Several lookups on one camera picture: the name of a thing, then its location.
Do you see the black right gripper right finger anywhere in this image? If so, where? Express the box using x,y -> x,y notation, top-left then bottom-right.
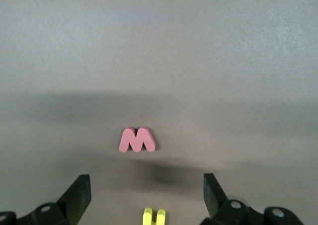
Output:
203,172 -> 306,225

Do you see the yellow foam letter n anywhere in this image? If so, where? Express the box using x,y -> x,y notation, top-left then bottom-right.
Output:
142,207 -> 166,225

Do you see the red foam letter M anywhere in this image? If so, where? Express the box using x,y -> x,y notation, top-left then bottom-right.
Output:
118,126 -> 157,153

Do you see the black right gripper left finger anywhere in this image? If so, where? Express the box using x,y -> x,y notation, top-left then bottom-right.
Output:
0,174 -> 91,225

